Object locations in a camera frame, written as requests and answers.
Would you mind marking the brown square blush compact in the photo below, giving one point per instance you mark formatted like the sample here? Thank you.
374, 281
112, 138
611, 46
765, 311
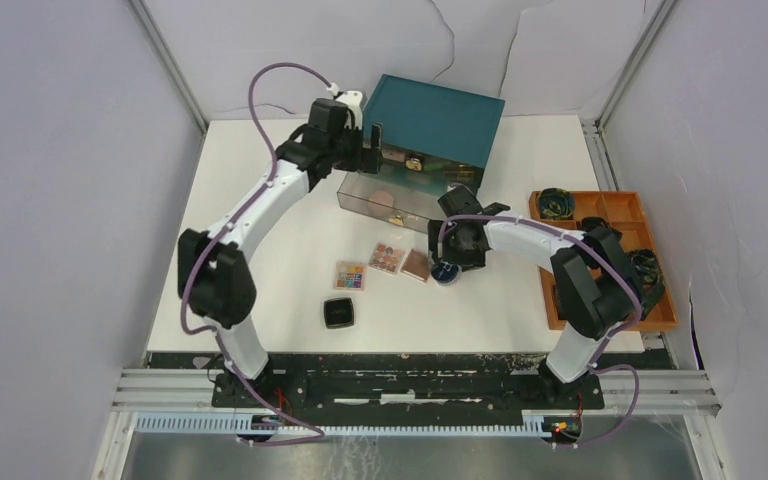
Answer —
416, 265

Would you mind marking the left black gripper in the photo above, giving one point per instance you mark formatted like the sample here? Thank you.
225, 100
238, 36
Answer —
368, 161

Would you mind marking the black square compact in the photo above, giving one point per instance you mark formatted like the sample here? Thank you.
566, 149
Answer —
338, 313

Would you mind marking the colourful eyeshadow palette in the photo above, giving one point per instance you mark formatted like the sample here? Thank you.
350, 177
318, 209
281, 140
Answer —
349, 276

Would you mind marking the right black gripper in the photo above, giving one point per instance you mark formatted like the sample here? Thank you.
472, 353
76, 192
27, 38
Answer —
472, 260

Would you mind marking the warm tone eyeshadow palette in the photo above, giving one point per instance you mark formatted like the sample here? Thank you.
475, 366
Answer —
386, 258

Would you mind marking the rolled dark green tie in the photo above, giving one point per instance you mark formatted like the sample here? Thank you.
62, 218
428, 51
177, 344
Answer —
647, 267

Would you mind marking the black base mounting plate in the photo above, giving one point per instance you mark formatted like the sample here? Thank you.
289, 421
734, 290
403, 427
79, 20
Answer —
389, 390

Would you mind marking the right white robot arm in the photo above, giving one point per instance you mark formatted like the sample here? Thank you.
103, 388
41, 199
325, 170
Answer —
598, 289

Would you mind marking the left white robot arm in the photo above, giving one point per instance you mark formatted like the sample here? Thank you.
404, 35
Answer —
214, 277

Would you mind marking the octagonal pink compact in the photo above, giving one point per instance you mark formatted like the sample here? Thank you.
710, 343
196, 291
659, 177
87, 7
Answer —
381, 203

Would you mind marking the navy round powder jar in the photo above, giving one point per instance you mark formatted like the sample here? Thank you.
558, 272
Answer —
444, 273

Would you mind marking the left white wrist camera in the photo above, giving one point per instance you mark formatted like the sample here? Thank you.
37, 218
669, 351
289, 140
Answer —
354, 101

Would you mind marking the teal drawer cabinet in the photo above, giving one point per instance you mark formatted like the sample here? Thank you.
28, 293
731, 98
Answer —
432, 119

